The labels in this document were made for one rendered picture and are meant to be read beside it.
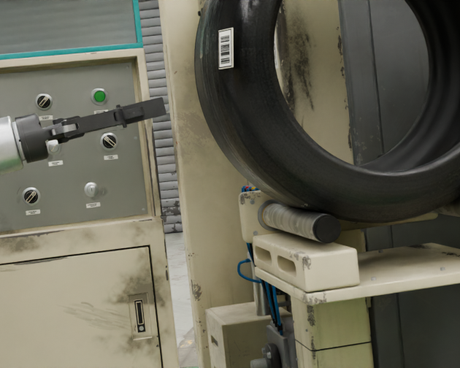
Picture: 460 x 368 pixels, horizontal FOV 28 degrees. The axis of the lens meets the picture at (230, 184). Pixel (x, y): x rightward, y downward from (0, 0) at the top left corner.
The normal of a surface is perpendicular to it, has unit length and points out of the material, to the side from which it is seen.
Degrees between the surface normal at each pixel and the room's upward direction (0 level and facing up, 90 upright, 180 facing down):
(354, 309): 90
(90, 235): 90
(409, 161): 81
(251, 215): 90
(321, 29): 90
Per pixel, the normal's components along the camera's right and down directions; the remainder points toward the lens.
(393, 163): 0.11, -0.12
